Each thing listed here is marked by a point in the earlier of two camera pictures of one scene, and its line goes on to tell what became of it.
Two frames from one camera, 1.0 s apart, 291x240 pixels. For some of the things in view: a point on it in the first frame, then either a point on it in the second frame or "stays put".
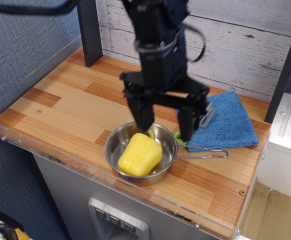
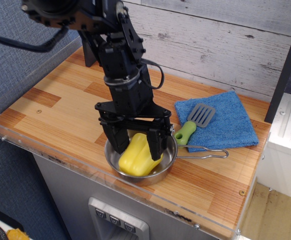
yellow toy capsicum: (141, 155) stays put
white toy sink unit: (282, 167) stays put
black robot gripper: (164, 77) -> (132, 107)
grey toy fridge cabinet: (70, 190) stays put
